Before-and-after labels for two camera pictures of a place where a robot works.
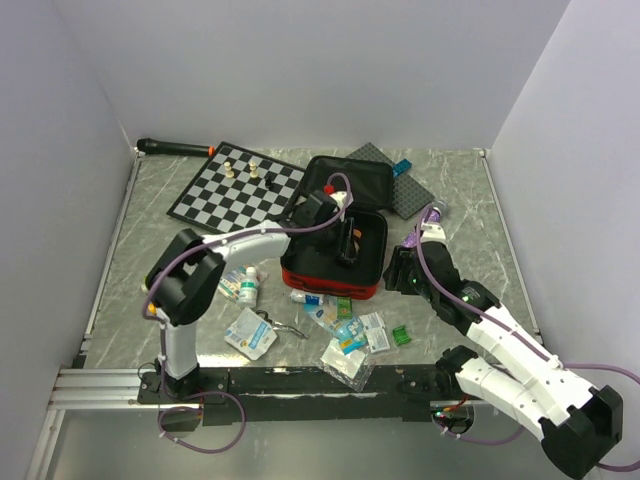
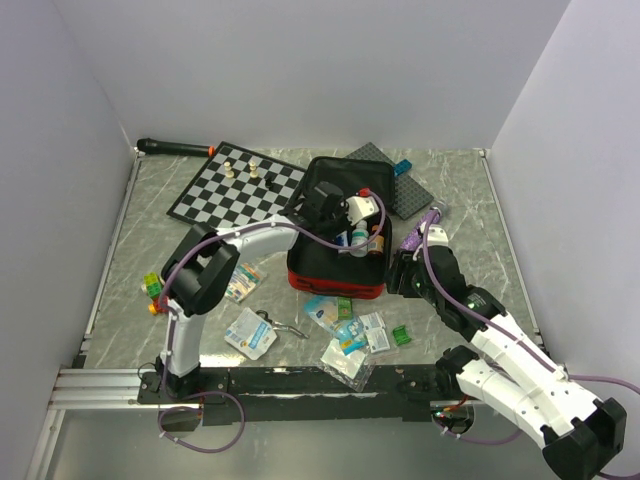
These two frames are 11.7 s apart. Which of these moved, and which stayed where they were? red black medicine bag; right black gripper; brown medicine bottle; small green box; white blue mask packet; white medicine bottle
Moved: brown medicine bottle; white medicine bottle
Stayed: small green box; right black gripper; red black medicine bag; white blue mask packet
